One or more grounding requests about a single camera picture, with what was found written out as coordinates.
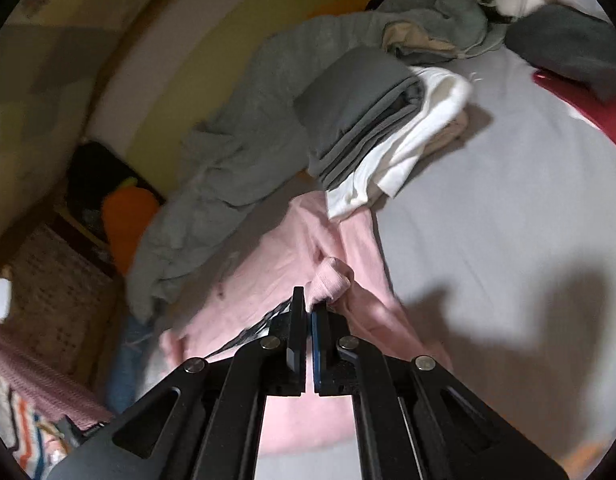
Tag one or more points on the patterned side curtain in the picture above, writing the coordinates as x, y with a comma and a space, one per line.
55, 341

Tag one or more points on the pink printed t-shirt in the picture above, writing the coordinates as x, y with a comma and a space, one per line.
340, 263

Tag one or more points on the orange plush pillow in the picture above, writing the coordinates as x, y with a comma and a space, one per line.
126, 214

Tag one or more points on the blue patterned pillow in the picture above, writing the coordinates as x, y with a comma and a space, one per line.
122, 382

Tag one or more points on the dark grey sweater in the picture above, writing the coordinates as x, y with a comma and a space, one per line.
569, 43

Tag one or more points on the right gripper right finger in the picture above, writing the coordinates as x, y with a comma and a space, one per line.
414, 419

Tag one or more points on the grey printed bed sheet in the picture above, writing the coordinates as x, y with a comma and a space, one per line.
502, 246

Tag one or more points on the grey-green rumpled blanket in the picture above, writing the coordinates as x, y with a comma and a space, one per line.
258, 110

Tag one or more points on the red flat laptop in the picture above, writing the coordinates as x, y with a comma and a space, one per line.
582, 99

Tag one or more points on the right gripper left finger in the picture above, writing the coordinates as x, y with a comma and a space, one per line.
204, 419

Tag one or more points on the folded white garment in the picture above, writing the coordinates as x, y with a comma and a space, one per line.
386, 168

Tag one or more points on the folded dark grey garment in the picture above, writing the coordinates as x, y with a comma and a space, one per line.
355, 104

